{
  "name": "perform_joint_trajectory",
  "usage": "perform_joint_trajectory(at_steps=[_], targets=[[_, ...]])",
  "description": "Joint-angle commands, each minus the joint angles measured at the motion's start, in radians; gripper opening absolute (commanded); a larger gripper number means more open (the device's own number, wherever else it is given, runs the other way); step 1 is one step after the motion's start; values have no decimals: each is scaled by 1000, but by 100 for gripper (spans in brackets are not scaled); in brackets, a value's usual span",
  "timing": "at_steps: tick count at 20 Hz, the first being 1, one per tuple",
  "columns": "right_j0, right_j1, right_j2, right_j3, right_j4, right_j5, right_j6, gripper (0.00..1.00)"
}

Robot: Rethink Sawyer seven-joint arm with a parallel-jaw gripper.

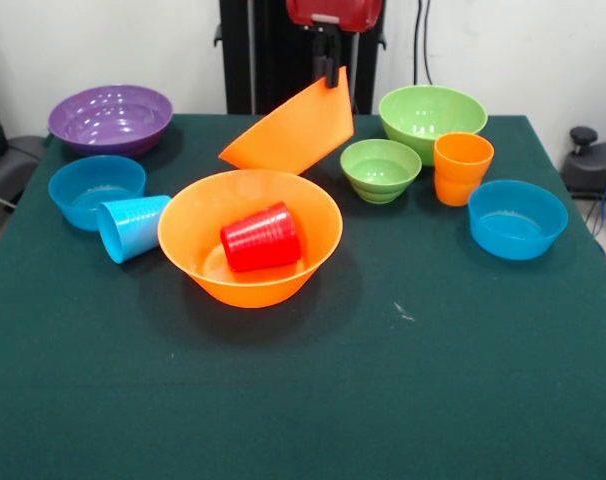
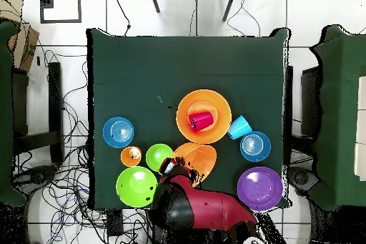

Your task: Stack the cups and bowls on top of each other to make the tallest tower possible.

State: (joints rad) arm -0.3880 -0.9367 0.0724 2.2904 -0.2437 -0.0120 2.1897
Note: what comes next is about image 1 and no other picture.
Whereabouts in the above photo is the small green bowl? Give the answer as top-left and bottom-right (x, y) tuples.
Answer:
(339, 138), (424, 206)

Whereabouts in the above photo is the large green bowl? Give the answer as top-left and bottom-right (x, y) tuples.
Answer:
(378, 85), (489, 168)

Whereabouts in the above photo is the blue bowl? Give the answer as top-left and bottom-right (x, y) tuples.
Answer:
(47, 154), (148, 233)
(467, 179), (570, 262)

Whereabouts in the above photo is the dark green table cloth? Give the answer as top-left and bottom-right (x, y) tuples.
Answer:
(0, 112), (606, 480)

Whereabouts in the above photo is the red cup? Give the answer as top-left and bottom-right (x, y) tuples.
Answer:
(219, 200), (303, 274)

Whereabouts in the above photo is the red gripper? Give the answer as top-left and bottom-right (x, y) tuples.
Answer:
(285, 0), (383, 91)

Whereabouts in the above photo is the purple bowl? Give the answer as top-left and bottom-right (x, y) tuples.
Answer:
(47, 84), (175, 160)

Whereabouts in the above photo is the black pedestal foot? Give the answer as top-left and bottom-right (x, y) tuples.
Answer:
(562, 126), (606, 201)
(0, 134), (48, 211)

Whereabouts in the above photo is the large orange bowl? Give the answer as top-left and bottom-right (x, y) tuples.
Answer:
(217, 65), (356, 177)
(156, 168), (344, 309)

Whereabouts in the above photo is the blue cup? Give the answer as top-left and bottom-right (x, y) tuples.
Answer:
(95, 194), (172, 265)

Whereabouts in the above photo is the orange cup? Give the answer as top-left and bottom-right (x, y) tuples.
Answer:
(433, 131), (496, 207)

